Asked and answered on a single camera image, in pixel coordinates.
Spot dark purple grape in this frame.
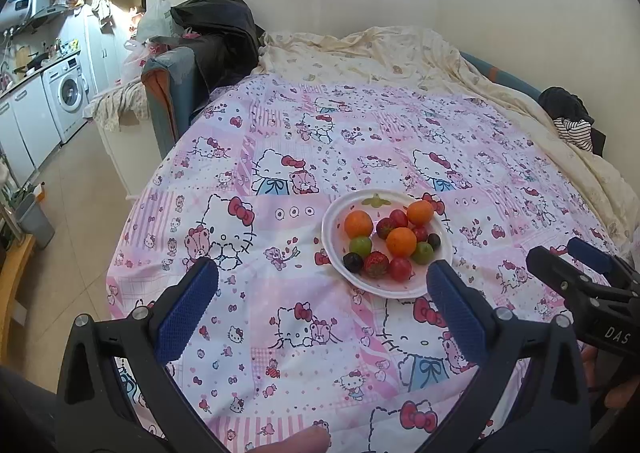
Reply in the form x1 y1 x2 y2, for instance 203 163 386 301
426 233 442 251
343 253 363 274

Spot red cherry tomato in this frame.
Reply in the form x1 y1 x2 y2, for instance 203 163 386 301
388 257 412 283
388 209 409 228
412 225 428 242

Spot large orange mandarin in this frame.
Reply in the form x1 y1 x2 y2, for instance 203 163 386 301
344 210 373 239

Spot left hand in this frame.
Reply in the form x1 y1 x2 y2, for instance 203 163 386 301
252 426 330 453

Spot striped black clothes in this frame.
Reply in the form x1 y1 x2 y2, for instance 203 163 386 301
537 87 606 156

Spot wooden chair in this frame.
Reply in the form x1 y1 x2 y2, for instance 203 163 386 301
0 234 35 363

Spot grey trash bin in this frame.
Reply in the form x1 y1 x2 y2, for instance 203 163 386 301
15 193 55 249

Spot hello kitty pink bedsheet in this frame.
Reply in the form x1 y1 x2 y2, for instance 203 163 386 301
106 75 614 452

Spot cream floral blanket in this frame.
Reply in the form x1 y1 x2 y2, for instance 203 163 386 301
253 26 639 249

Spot white kitchen cabinet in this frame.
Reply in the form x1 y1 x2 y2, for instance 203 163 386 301
1 75 61 186

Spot white washing machine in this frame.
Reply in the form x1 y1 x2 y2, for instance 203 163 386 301
42 54 89 144

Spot teal sofa armrest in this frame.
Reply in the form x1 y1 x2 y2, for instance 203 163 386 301
141 46 209 158

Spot white plastic bag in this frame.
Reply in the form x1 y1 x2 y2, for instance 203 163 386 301
136 0 174 42

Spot black clothing pile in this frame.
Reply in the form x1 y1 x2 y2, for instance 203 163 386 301
170 0 264 91

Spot white microwave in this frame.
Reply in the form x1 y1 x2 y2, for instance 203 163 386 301
0 0 51 30

